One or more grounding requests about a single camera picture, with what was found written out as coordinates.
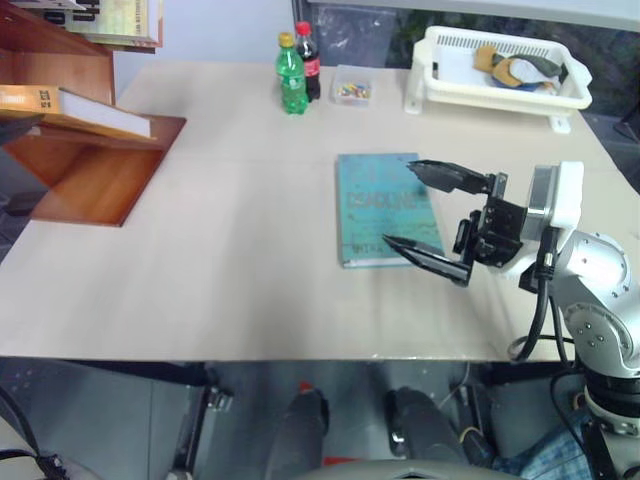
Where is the white plastic basket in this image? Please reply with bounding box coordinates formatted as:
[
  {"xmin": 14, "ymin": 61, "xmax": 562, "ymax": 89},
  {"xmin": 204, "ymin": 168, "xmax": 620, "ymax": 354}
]
[{"xmin": 402, "ymin": 25, "xmax": 594, "ymax": 134}]

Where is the black table leg post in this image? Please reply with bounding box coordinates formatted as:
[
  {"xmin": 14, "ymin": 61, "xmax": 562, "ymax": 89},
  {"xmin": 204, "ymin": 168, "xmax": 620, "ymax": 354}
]
[{"xmin": 449, "ymin": 383, "xmax": 494, "ymax": 451}]

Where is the thick orange book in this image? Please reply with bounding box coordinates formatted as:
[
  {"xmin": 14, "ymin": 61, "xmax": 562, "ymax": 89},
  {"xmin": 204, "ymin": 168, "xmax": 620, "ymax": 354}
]
[{"xmin": 0, "ymin": 83, "xmax": 154, "ymax": 140}]

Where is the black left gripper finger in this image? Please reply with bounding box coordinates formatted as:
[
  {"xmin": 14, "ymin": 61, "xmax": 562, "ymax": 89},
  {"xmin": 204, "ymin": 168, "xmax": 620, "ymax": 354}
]
[{"xmin": 0, "ymin": 117, "xmax": 45, "ymax": 148}]

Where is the green plastic soda bottle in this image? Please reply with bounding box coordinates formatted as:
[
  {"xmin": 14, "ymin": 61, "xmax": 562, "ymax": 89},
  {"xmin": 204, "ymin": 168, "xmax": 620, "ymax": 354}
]
[{"xmin": 274, "ymin": 32, "xmax": 309, "ymax": 116}]

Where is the grey robot torso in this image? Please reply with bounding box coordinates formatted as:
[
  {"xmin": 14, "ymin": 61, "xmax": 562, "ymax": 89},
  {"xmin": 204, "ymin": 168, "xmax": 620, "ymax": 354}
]
[{"xmin": 169, "ymin": 452, "xmax": 501, "ymax": 480}]

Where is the dark shoe yellow trim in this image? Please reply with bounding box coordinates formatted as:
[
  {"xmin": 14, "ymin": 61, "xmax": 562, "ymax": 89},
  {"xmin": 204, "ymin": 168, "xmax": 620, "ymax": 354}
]
[{"xmin": 459, "ymin": 427, "xmax": 501, "ymax": 469}]

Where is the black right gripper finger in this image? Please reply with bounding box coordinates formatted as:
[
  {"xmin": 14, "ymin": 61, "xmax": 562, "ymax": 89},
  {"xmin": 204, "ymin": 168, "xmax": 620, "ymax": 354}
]
[
  {"xmin": 405, "ymin": 159, "xmax": 494, "ymax": 196},
  {"xmin": 382, "ymin": 233, "xmax": 474, "ymax": 289}
]

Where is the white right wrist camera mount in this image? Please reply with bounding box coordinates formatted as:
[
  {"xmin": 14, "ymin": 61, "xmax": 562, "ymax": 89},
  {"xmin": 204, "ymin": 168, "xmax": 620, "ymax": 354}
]
[{"xmin": 499, "ymin": 159, "xmax": 585, "ymax": 282}]

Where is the dark olive cloth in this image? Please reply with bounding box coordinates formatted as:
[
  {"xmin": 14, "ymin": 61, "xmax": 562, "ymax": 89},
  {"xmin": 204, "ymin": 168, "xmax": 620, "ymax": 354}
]
[{"xmin": 492, "ymin": 53, "xmax": 569, "ymax": 79}]

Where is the brown wooden bookshelf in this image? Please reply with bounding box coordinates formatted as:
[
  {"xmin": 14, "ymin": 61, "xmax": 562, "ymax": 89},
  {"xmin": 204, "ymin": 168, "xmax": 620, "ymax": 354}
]
[{"xmin": 0, "ymin": 0, "xmax": 187, "ymax": 229}]

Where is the blue jeans leg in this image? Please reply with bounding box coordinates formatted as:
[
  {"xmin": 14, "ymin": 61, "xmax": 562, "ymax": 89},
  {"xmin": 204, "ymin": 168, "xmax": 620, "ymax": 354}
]
[{"xmin": 492, "ymin": 418, "xmax": 601, "ymax": 480}]

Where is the thin white cable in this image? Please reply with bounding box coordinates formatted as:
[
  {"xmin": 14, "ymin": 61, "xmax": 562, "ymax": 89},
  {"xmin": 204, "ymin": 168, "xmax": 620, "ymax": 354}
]
[{"xmin": 442, "ymin": 359, "xmax": 471, "ymax": 407}]

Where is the dark cola bottle red cap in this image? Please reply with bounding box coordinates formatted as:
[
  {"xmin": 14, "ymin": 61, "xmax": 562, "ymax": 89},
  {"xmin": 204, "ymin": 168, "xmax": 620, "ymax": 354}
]
[{"xmin": 293, "ymin": 21, "xmax": 322, "ymax": 104}]

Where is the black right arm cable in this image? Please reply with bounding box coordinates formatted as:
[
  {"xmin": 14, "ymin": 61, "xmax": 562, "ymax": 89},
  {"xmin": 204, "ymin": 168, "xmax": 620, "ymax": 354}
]
[{"xmin": 507, "ymin": 227, "xmax": 576, "ymax": 364}]

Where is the light grey ledge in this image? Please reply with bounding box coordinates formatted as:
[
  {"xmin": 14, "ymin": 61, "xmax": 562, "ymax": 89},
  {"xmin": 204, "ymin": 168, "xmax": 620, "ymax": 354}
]
[{"xmin": 304, "ymin": 0, "xmax": 640, "ymax": 32}]

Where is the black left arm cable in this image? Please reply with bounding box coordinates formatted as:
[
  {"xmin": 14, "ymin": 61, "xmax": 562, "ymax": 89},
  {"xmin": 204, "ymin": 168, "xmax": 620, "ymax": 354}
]
[{"xmin": 0, "ymin": 384, "xmax": 66, "ymax": 480}]

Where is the white cloth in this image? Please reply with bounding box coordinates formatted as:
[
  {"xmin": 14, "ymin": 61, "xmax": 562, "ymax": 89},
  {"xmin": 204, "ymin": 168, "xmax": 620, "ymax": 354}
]
[{"xmin": 514, "ymin": 59, "xmax": 559, "ymax": 86}]

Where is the black table frame bar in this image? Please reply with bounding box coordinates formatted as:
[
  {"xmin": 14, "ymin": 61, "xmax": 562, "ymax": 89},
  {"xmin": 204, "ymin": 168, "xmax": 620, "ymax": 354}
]
[{"xmin": 69, "ymin": 358, "xmax": 209, "ymax": 389}]

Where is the metal table bracket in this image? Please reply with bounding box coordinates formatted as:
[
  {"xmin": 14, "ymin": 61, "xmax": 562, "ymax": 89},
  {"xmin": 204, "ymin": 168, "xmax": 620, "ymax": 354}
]
[{"xmin": 205, "ymin": 384, "xmax": 234, "ymax": 412}]

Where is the dark rounded robot foot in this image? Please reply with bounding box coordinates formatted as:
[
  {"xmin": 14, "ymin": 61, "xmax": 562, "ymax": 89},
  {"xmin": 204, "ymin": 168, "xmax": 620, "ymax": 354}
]
[
  {"xmin": 387, "ymin": 387, "xmax": 469, "ymax": 466},
  {"xmin": 272, "ymin": 387, "xmax": 331, "ymax": 471}
]

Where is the clear box of coloured bits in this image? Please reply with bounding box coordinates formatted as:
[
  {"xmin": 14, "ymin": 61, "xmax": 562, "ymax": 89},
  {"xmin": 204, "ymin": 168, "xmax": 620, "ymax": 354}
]
[{"xmin": 328, "ymin": 64, "xmax": 376, "ymax": 109}]

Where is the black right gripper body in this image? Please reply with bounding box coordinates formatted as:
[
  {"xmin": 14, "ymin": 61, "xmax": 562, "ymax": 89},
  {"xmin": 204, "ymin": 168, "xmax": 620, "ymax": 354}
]
[{"xmin": 452, "ymin": 171, "xmax": 527, "ymax": 269}]

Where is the thin teal book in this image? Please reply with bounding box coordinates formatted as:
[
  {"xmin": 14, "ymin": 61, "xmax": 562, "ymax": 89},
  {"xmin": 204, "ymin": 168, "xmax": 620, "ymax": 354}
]
[{"xmin": 335, "ymin": 152, "xmax": 446, "ymax": 270}]

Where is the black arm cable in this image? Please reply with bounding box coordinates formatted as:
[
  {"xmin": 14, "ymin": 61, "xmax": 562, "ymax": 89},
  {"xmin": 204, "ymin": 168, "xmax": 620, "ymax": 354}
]
[
  {"xmin": 507, "ymin": 227, "xmax": 576, "ymax": 364},
  {"xmin": 0, "ymin": 384, "xmax": 66, "ymax": 480}
]

